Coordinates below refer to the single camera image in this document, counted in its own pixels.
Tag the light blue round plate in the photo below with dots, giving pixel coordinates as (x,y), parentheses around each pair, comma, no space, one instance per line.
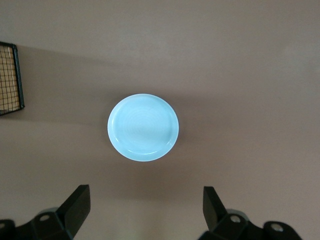
(143,127)

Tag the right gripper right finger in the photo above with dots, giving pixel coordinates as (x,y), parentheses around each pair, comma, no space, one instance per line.
(215,212)

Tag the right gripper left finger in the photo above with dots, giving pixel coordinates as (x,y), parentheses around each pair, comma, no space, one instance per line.
(72,212)

